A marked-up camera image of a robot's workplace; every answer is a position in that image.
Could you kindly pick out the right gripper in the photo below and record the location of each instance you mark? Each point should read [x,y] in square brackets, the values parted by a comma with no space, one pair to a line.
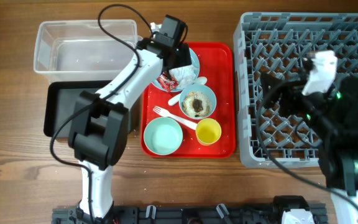
[278,91]

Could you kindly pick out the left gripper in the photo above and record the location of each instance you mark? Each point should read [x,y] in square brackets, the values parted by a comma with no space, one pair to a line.
[183,56]

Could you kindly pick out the red snack wrapper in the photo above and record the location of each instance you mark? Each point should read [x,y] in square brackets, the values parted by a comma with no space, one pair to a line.
[166,84]

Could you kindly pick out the white napkin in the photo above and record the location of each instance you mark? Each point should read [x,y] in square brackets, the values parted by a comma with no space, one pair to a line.
[184,75]

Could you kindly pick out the light blue bowl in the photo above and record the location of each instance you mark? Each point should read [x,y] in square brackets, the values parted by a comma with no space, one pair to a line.
[202,88]

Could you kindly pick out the food leftovers with rice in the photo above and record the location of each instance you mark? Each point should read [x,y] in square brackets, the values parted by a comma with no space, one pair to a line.
[196,105]

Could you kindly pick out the yellow plastic cup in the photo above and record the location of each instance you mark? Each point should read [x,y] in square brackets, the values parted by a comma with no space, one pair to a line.
[208,131]

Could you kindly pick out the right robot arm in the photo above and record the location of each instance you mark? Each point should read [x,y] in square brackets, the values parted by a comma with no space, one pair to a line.
[333,116]

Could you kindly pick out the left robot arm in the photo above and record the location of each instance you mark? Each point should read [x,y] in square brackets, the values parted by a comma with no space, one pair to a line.
[98,130]

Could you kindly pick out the grey dishwasher rack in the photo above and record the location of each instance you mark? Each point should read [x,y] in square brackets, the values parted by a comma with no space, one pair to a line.
[275,43]

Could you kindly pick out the black waste tray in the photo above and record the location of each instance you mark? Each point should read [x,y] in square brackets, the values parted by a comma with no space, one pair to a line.
[61,100]

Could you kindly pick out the light blue plate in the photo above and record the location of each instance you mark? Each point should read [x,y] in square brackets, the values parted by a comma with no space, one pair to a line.
[195,62]

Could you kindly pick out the white plastic spoon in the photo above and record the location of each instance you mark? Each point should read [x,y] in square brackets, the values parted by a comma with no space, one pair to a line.
[198,81]

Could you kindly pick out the white plastic fork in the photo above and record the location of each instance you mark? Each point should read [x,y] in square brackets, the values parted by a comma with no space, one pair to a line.
[165,113]

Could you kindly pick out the red serving tray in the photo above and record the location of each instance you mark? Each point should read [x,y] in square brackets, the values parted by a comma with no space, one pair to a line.
[216,64]

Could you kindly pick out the mint green bowl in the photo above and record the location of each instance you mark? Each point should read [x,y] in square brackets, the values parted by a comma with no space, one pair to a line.
[163,136]

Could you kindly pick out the clear plastic bin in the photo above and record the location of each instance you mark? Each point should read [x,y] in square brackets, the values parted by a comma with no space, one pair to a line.
[69,51]

